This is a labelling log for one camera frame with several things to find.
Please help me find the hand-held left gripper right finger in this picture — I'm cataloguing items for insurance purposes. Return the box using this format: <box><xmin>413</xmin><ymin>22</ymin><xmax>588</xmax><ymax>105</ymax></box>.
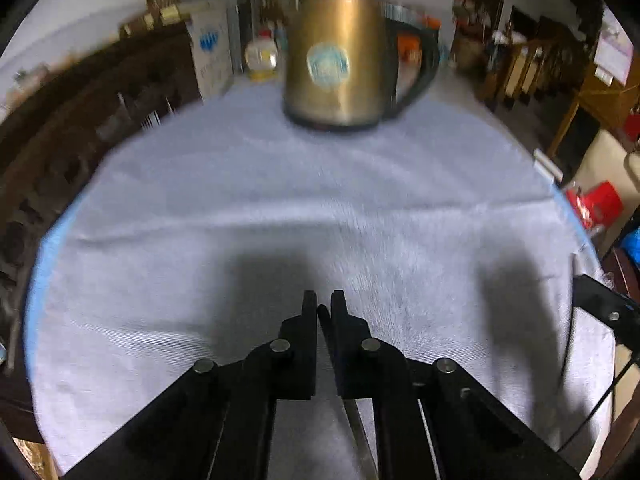
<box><xmin>327</xmin><ymin>289</ymin><xmax>582</xmax><ymax>480</ymax></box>

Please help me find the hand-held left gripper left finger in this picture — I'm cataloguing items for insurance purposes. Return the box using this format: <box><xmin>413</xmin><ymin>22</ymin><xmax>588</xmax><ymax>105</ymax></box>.
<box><xmin>65</xmin><ymin>290</ymin><xmax>319</xmax><ymax>480</ymax></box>

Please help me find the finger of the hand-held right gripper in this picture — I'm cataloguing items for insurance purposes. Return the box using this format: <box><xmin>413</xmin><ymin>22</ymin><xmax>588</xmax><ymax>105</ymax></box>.
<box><xmin>572</xmin><ymin>274</ymin><xmax>640</xmax><ymax>348</ymax></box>

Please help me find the red child chair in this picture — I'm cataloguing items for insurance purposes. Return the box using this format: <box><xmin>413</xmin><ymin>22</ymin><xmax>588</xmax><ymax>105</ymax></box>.
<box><xmin>564</xmin><ymin>181</ymin><xmax>624</xmax><ymax>232</ymax></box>

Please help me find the beige chair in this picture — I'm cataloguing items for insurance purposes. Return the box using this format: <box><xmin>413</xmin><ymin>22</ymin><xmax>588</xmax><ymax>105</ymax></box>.
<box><xmin>570</xmin><ymin>129</ymin><xmax>640</xmax><ymax>197</ymax></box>

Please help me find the grey tablecloth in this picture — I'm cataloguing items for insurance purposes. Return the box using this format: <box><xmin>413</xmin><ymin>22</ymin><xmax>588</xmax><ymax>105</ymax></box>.
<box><xmin>29</xmin><ymin>72</ymin><xmax>617</xmax><ymax>480</ymax></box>

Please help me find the white step stool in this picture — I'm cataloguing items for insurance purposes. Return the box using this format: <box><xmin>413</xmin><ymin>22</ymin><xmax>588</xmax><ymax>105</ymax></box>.
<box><xmin>532</xmin><ymin>148</ymin><xmax>564</xmax><ymax>182</ymax></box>

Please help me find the wooden stair railing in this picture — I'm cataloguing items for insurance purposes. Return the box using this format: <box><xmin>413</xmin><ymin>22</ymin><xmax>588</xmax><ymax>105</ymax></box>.
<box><xmin>479</xmin><ymin>35</ymin><xmax>592</xmax><ymax>112</ymax></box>

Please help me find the brown patterned cushion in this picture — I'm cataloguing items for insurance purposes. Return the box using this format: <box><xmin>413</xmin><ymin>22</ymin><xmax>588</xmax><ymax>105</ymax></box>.
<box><xmin>12</xmin><ymin>437</ymin><xmax>62</xmax><ymax>480</ymax></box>

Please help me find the gold electric kettle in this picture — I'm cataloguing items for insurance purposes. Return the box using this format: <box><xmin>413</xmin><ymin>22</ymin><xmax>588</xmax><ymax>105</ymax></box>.
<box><xmin>282</xmin><ymin>0</ymin><xmax>442</xmax><ymax>134</ymax></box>

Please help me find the white chest freezer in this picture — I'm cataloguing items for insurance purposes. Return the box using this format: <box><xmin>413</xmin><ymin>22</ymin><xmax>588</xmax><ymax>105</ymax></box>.
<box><xmin>186</xmin><ymin>1</ymin><xmax>234</xmax><ymax>102</ymax></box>

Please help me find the carved wooden sideboard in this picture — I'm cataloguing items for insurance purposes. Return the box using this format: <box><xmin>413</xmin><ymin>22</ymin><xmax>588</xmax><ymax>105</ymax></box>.
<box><xmin>0</xmin><ymin>22</ymin><xmax>202</xmax><ymax>403</ymax></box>

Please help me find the black cable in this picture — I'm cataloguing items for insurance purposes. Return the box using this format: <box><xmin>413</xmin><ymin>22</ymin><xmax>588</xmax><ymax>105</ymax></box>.
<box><xmin>559</xmin><ymin>254</ymin><xmax>640</xmax><ymax>454</ymax></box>

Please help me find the wall calendar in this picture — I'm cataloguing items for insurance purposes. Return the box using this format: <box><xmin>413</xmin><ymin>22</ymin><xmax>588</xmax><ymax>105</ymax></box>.
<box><xmin>594</xmin><ymin>6</ymin><xmax>634</xmax><ymax>84</ymax></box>

